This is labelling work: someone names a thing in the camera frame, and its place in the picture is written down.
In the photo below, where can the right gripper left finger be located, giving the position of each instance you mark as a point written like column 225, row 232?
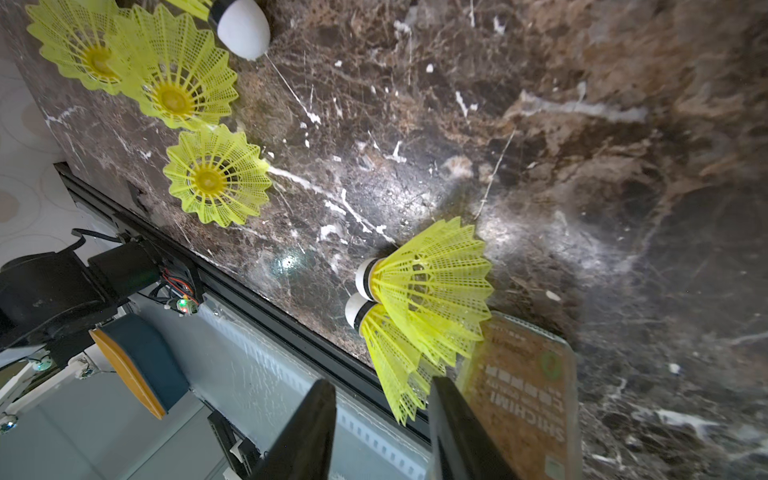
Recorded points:
column 303, row 450

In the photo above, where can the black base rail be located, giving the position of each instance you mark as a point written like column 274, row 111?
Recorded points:
column 345, row 371

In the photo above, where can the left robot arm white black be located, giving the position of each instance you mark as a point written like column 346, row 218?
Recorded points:
column 52, row 295

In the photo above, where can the yellow shuttlecock four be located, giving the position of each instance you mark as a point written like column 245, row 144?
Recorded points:
column 218, row 175

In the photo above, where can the yellow shuttlecock three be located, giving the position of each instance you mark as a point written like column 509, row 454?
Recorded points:
column 74, row 36

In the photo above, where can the glass spice jar silver lid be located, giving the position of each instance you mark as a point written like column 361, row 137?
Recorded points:
column 521, row 384

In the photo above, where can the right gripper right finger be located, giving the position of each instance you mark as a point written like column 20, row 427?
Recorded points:
column 461, row 447

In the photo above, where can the yellow shuttlecock eight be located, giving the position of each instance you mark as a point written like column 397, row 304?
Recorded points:
column 434, row 288

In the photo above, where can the yellow shuttlecock five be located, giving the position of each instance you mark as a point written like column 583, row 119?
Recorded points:
column 172, row 68

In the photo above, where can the yellow shuttlecock one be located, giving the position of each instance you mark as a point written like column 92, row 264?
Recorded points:
column 404, row 372

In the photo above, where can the yellow shuttlecock six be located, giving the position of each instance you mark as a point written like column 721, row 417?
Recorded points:
column 240, row 25

